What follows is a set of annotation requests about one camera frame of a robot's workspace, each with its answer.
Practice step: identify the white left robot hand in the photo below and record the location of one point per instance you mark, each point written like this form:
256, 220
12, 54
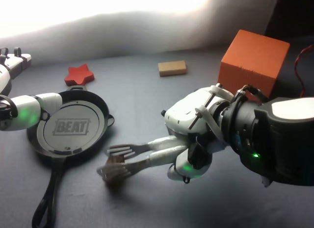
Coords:
24, 110

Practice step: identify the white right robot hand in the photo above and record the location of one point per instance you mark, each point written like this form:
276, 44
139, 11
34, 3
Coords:
189, 110

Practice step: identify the brown meat chunk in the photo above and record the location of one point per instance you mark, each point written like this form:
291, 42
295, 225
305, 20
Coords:
116, 159

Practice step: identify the black frying pan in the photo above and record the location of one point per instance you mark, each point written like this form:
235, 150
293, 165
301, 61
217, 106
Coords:
73, 127

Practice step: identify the tan wooden block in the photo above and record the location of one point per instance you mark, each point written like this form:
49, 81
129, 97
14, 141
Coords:
171, 68

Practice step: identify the red star block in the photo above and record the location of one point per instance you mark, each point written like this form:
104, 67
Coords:
78, 74

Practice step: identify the large orange cube block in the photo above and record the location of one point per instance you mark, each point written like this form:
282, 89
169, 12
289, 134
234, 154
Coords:
255, 56

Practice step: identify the grey table cloth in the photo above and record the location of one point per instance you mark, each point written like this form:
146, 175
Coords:
147, 203

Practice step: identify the white backdrop sheet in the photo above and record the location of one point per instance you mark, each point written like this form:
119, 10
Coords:
122, 29

